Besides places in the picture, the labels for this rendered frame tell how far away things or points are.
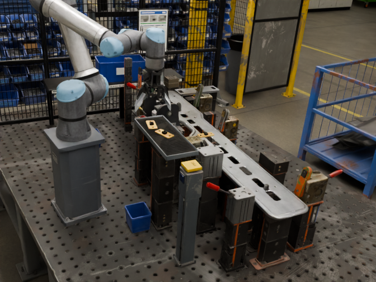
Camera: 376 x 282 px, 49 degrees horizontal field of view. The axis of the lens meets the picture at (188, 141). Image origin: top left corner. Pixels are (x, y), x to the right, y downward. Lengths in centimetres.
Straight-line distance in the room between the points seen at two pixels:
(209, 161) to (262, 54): 365
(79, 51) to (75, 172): 52
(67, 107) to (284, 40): 406
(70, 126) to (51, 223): 48
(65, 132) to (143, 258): 62
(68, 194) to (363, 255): 133
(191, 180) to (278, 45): 408
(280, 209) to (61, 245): 93
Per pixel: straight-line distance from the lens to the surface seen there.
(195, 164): 154
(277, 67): 557
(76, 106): 178
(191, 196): 157
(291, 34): 557
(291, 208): 167
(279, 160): 193
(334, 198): 239
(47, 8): 174
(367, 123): 398
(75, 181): 190
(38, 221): 206
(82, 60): 188
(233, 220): 161
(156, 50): 165
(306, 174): 175
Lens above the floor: 193
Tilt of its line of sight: 27 degrees down
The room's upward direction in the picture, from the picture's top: 4 degrees clockwise
